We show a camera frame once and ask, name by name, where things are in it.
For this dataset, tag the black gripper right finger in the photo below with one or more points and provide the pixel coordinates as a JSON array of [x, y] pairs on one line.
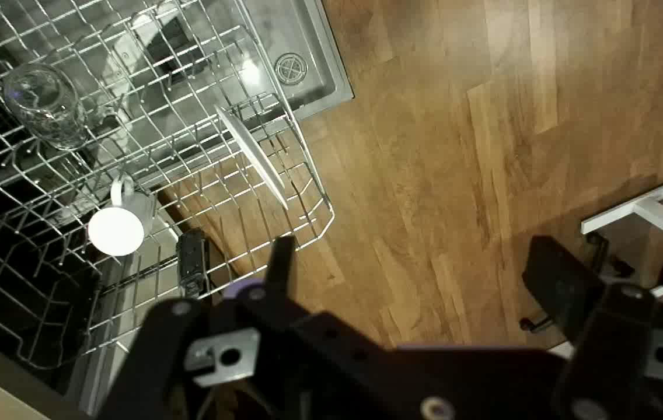
[[563, 287]]

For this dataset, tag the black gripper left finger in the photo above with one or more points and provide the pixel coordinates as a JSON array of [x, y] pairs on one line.
[[282, 265]]

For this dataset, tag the clear glass plate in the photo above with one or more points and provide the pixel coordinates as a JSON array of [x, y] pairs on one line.
[[236, 138]]

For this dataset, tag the open dishwasher door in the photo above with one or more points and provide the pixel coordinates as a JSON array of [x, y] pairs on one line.
[[288, 56]]

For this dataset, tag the white metal stand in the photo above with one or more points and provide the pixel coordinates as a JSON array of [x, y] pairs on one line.
[[645, 205]]

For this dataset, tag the white ceramic mug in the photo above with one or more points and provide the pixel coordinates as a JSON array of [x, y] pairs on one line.
[[125, 223]]

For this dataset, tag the clear drinking glass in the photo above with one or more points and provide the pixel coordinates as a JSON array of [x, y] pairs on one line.
[[46, 102]]

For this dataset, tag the white wire dishwasher rack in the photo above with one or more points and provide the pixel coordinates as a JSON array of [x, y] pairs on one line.
[[151, 75]]

